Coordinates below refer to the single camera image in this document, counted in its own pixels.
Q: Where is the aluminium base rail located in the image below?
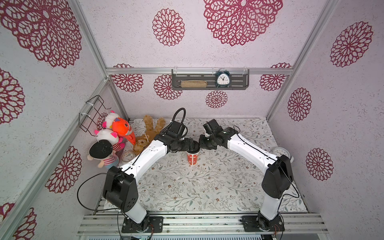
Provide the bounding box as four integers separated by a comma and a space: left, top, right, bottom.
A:
76, 212, 329, 236

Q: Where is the teal alarm clock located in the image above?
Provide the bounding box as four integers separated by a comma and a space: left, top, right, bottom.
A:
215, 71, 232, 88

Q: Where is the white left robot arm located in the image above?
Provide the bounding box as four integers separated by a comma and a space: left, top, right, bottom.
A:
103, 134, 200, 224

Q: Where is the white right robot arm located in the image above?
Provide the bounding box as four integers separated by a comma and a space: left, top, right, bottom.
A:
199, 124, 294, 226

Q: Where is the black plastic cup lid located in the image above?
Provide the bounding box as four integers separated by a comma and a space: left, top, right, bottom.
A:
187, 140, 200, 154

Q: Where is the red white paper cup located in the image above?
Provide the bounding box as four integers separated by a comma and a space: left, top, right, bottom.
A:
187, 151, 199, 166

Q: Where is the black wire basket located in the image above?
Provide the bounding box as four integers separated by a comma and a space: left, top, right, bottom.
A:
78, 95, 111, 137

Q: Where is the orange red plush toy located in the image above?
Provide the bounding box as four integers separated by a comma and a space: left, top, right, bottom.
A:
102, 111, 136, 145

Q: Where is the pink white pig plush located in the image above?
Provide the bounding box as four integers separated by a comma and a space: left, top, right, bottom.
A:
94, 129, 125, 152

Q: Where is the clear round tape roll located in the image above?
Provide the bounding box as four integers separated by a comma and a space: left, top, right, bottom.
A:
121, 151, 136, 163

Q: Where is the black haired doll plush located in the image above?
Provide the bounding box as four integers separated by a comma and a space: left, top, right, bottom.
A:
87, 140, 119, 169

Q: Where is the brown teddy bear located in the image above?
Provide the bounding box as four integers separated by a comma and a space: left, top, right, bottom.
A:
133, 115, 166, 156

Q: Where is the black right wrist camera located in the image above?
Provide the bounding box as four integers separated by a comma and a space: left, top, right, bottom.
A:
203, 119, 223, 136

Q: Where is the white alarm clock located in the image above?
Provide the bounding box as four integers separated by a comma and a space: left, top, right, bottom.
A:
272, 147, 294, 163

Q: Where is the grey wall shelf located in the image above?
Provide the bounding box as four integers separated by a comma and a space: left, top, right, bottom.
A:
171, 68, 250, 90

